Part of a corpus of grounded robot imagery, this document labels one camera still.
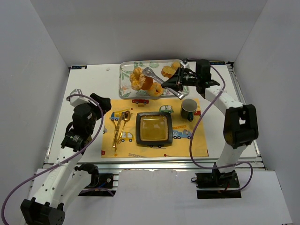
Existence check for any twisted croissant bread roll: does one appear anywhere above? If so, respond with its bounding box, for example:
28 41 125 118
147 82 164 97

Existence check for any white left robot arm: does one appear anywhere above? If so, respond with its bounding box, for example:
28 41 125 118
21 92 112 225

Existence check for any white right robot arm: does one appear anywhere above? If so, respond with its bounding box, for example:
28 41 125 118
162 60 259 173

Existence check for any aluminium table frame rail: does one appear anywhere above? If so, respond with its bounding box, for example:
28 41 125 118
43 62 265 170

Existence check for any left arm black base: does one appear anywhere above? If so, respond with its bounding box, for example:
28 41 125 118
73 163 119 197

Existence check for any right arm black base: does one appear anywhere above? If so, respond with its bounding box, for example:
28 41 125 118
191 169 241 199

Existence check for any dark green mug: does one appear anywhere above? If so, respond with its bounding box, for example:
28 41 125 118
180 99 197 122

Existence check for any small round bread bun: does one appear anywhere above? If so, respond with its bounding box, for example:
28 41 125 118
171 61 181 71

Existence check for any garlic toast bread slice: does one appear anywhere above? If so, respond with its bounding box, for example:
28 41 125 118
161 66 176 78

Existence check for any yellow vehicle print placemat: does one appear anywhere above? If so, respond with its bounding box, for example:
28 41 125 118
102 98 208 158

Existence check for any black square amber plate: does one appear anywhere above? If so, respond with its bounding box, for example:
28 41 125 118
135 112 173 148

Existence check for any large sugared round bread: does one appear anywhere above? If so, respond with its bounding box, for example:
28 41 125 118
130 67 153 91

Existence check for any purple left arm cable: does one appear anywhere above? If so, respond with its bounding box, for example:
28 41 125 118
1 93 113 225

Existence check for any leaf pattern serving tray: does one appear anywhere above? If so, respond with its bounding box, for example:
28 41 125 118
119 60 181 99

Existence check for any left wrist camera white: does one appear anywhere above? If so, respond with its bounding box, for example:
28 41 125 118
66 89 89 107

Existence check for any gold knife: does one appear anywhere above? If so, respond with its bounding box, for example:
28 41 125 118
112 112 125 151

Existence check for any gold spoon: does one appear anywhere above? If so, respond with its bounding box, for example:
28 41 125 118
117 110 131 145

